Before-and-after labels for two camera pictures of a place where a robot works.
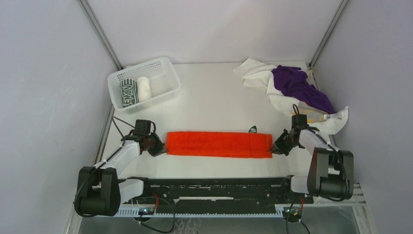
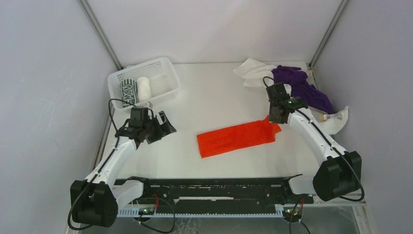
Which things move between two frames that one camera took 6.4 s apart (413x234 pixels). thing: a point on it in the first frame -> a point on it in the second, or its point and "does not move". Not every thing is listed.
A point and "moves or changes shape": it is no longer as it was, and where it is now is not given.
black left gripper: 159,149 -> 166,128
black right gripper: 278,146 -> 272,119
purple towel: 292,82 does not move
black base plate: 220,195 does not move
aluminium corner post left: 91,16 does not move
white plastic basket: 142,84 does not move
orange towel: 246,145 moves or changes shape
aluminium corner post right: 329,32 does not move
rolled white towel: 143,88 does not move
